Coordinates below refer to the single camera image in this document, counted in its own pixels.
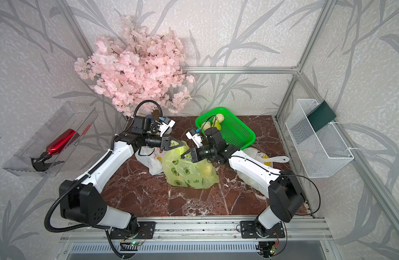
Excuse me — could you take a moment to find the dark green card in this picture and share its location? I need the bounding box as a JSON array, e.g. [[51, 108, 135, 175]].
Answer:
[[307, 101, 336, 132]]

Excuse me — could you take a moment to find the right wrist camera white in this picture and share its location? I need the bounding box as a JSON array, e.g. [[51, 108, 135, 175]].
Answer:
[[185, 129, 203, 148]]

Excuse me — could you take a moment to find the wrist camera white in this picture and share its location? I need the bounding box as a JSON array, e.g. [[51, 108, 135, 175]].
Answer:
[[185, 129, 203, 148], [156, 117, 176, 137]]

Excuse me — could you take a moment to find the white pear left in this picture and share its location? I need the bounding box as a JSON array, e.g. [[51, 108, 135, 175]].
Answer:
[[200, 121, 211, 131]]

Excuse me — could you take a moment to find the green avocado plastic bag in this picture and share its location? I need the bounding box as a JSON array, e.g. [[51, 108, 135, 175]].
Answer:
[[162, 141, 220, 189]]

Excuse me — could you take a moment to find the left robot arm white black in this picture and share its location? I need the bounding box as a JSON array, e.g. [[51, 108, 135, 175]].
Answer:
[[44, 116, 182, 234]]

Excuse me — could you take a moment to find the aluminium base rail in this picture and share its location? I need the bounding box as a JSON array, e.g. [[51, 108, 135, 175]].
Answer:
[[58, 215, 333, 243]]

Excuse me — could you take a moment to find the green plastic basket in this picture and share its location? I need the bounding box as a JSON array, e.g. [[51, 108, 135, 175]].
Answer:
[[195, 107, 256, 150]]

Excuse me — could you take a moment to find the white wire mesh basket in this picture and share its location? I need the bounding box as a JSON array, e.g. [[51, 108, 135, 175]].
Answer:
[[286, 99, 354, 178]]

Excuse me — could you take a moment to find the red spray bottle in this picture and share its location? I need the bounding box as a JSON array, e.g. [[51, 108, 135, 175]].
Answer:
[[31, 128, 79, 172]]

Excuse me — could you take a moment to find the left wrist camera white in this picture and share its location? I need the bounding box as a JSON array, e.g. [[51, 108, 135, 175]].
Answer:
[[156, 117, 176, 137]]

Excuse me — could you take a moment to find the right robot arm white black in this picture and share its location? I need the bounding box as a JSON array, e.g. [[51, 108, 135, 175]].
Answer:
[[181, 127, 306, 238]]

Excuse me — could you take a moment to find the clear wall tray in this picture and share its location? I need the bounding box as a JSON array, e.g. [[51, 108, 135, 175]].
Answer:
[[3, 102, 98, 177]]

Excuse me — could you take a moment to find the pink cherry blossom bouquet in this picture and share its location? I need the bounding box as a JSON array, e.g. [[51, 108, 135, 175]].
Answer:
[[74, 16, 195, 116]]

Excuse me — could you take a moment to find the white printed plastic bag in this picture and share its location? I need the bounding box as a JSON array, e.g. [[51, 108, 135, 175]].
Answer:
[[229, 147, 290, 198]]

